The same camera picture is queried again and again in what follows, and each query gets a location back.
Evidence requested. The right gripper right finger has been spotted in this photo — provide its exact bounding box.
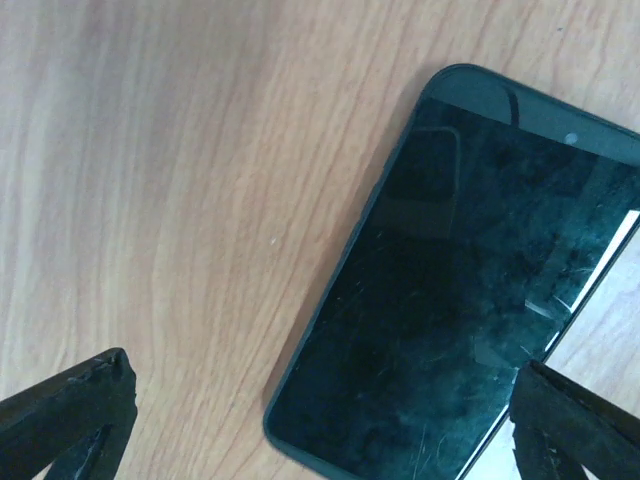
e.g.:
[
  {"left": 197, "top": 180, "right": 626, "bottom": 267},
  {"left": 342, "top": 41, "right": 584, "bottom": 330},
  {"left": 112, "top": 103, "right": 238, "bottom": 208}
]
[{"left": 509, "top": 360, "right": 639, "bottom": 479}]

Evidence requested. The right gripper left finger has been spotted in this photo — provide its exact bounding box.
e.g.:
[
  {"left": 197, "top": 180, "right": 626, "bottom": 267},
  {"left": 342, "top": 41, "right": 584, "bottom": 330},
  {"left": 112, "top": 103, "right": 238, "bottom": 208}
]
[{"left": 1, "top": 348, "right": 137, "bottom": 479}]

